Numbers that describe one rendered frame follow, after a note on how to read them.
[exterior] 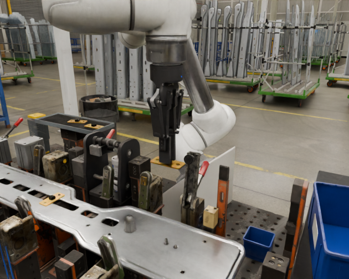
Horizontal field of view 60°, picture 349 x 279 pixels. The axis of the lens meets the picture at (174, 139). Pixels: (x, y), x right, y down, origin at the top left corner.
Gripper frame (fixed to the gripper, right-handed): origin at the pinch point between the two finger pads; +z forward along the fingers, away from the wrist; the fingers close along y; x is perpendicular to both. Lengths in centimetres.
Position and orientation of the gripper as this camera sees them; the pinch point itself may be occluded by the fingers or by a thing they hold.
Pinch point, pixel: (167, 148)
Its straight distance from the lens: 73.7
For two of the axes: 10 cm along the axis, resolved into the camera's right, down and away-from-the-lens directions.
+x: 8.7, 1.7, -4.6
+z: 0.0, 9.4, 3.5
